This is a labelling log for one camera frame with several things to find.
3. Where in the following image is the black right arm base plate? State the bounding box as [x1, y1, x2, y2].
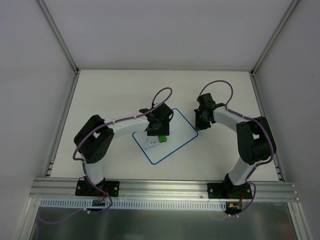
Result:
[207, 182, 253, 200]

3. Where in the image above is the aluminium frame right rail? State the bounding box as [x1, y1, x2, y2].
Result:
[251, 0, 303, 182]

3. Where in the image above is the green whiteboard eraser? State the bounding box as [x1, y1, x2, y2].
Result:
[158, 135, 168, 143]

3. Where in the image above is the left green circuit board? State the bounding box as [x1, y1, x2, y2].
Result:
[92, 199, 106, 207]

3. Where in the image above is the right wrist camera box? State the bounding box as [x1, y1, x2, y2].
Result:
[197, 93, 216, 108]

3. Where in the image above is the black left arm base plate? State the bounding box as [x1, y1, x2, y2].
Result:
[75, 179, 120, 197]

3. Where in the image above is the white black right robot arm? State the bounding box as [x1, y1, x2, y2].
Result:
[194, 93, 277, 198]

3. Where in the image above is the aluminium front mounting rail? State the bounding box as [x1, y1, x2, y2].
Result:
[28, 178, 300, 203]

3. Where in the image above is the white slotted cable duct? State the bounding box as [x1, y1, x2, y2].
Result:
[39, 198, 227, 212]

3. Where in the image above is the aluminium frame left rail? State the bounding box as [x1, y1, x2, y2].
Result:
[36, 0, 80, 178]

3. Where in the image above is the aluminium frame rail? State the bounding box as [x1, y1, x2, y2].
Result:
[251, 0, 303, 182]
[36, 0, 80, 178]

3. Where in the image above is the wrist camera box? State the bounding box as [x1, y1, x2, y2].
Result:
[197, 93, 216, 108]
[152, 103, 173, 121]

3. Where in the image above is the right circuit board connector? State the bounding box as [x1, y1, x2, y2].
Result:
[227, 202, 243, 211]

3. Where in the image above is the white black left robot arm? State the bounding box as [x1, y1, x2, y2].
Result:
[73, 103, 174, 196]

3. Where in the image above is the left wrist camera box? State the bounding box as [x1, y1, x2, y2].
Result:
[152, 103, 173, 121]

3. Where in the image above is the blue framed whiteboard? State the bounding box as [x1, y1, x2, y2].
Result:
[132, 108, 199, 165]

